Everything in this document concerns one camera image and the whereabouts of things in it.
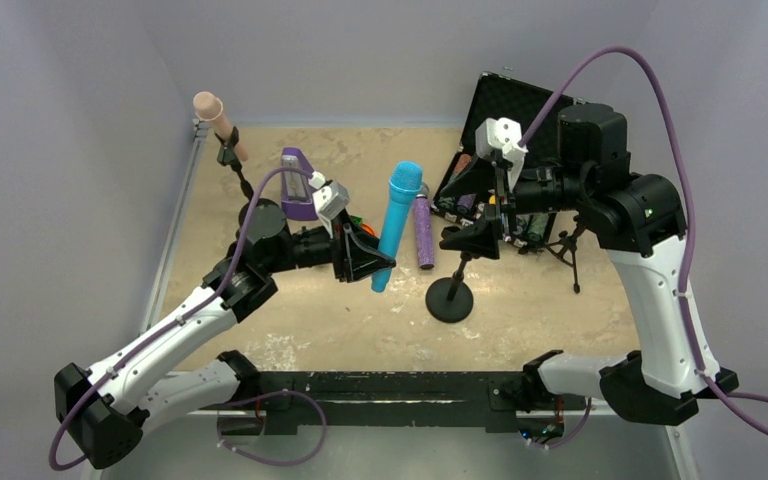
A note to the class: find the black shock mount tripod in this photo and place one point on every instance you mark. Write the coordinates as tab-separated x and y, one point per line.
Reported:
564	249

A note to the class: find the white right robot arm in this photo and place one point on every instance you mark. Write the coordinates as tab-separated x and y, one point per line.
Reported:
639	222

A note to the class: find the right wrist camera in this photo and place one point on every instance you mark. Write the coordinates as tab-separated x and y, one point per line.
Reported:
502	136

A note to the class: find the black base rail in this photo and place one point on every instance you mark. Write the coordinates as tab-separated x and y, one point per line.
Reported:
491	400

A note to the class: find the purple glitter microphone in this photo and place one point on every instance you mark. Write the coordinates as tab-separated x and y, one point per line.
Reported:
421	211

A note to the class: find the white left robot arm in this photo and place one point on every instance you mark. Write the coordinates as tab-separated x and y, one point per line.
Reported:
107	408

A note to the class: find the purple metronome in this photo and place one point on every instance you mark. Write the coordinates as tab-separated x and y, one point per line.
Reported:
296	194

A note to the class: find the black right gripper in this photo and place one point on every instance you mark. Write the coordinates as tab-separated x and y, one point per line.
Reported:
502	201

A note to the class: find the blue microphone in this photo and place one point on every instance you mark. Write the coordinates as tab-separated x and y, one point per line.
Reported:
404	185

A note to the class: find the pink microphone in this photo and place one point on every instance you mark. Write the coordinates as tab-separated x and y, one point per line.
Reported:
210	108

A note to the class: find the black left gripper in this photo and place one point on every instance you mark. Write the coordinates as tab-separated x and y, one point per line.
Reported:
342	250

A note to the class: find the black mic stand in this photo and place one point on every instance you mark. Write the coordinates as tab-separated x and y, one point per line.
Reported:
227	157
450	300

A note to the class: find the black poker chip case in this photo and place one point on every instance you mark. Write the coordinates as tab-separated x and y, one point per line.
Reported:
498	96

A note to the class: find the orange curved track piece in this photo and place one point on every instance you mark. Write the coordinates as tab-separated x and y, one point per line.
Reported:
366	228

